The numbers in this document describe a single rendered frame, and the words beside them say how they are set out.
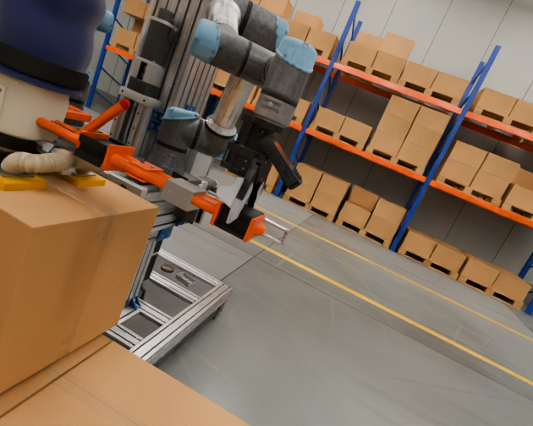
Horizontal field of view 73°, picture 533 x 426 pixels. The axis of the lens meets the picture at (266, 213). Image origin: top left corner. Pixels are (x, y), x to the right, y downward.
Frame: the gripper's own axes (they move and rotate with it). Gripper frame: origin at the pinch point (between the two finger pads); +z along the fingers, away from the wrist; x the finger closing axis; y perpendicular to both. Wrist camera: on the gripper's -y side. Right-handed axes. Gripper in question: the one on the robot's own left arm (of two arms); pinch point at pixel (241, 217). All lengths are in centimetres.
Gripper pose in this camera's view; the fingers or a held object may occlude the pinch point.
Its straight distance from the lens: 74.8
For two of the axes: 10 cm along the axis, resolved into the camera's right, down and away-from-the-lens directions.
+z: -3.8, 9.0, 2.2
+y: -8.8, -4.3, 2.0
